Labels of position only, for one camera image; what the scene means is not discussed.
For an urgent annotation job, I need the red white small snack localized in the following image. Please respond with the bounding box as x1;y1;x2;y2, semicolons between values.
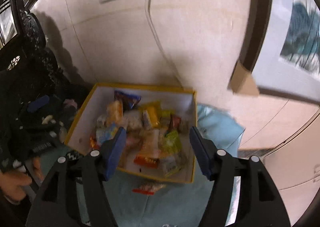
132;182;166;196

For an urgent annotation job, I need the blue snack bag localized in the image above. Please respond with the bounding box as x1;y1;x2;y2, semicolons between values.
114;90;142;111

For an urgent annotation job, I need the dark red chocolate bar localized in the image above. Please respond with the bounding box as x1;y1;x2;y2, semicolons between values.
169;114;182;133

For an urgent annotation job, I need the orange yellow cake packet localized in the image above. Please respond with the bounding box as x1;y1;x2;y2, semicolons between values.
141;101;162;130

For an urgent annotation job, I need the person left hand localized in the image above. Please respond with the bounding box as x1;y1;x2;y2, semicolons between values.
1;169;33;206

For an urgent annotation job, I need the dark carved wooden furniture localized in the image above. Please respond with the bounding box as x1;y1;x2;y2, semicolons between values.
0;0;93;167

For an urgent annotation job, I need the yellow cardboard box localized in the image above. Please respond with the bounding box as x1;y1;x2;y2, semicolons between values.
65;83;197;184

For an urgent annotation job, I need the light blue patterned tablecloth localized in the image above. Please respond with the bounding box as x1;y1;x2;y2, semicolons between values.
39;102;247;227

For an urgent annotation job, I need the cardboard corner protector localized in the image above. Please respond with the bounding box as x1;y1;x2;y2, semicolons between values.
228;61;260;96

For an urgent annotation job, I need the framed lotus painting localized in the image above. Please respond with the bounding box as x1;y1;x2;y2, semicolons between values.
239;0;319;104

